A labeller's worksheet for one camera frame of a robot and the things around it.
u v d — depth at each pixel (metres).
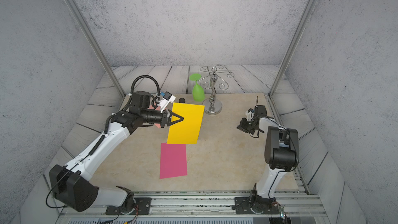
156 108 0.63
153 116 0.63
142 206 0.73
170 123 0.67
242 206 0.71
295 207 0.74
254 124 0.74
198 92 0.97
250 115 0.91
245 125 0.88
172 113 0.67
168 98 0.65
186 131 0.71
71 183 0.39
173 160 0.89
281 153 0.50
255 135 0.81
